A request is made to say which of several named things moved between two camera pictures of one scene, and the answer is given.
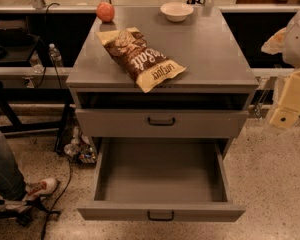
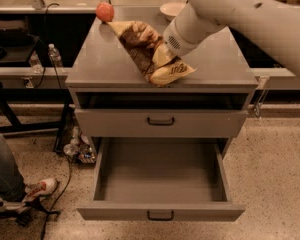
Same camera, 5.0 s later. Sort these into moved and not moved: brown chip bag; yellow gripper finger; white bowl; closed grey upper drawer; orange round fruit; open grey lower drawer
Moved: brown chip bag; yellow gripper finger
Not moved: open grey lower drawer; closed grey upper drawer; white bowl; orange round fruit
